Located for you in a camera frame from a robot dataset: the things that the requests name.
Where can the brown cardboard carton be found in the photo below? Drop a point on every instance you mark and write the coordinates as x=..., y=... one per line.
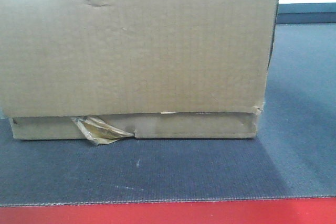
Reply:
x=105, y=70

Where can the red conveyor edge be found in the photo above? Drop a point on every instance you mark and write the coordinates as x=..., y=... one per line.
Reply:
x=296, y=210

